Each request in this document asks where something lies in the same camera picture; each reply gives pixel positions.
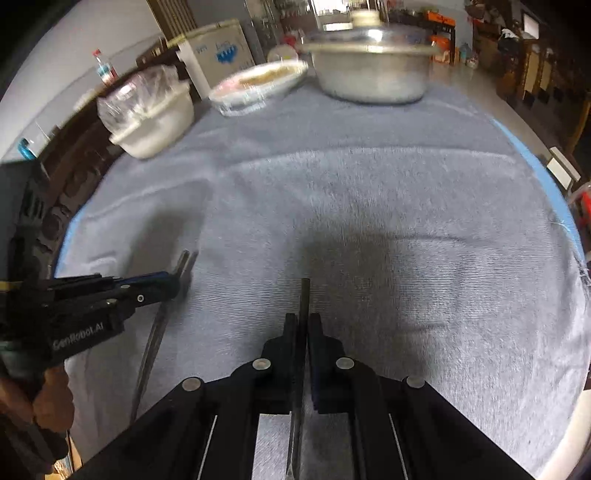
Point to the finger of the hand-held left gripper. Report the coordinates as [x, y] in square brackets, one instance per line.
[147, 278]
[147, 297]

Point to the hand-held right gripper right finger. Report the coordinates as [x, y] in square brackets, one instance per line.
[330, 369]

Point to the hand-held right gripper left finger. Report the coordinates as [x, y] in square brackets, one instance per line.
[277, 369]

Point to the person's left hand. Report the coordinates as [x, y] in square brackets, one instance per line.
[53, 401]

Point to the dark carved wooden sideboard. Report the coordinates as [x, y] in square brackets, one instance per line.
[69, 184]

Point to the white bowl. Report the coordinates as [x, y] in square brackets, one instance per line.
[154, 127]

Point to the grey tablecloth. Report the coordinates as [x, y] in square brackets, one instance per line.
[369, 221]

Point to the teal bottle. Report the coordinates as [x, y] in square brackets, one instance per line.
[25, 148]

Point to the clear plastic bag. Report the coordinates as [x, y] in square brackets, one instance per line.
[134, 99]

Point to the red-capped water bottle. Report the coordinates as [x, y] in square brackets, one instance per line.
[104, 69]

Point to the patterned bowl with food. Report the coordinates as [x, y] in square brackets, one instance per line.
[258, 83]

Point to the white chest freezer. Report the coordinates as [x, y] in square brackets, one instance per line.
[217, 53]

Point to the clear round balloon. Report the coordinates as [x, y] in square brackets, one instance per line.
[282, 53]

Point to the brown wooden door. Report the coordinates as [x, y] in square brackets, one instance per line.
[171, 16]

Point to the blue table cover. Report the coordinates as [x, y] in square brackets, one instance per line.
[545, 170]

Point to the large metal pot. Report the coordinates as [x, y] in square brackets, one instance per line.
[374, 71]

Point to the small white stool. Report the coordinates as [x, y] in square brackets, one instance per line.
[563, 167]

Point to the metal pot lid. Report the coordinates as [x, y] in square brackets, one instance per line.
[369, 34]

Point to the orange plastic crate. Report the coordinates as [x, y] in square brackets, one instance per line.
[442, 48]

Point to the brown wooden cabinet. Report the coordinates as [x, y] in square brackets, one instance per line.
[531, 60]

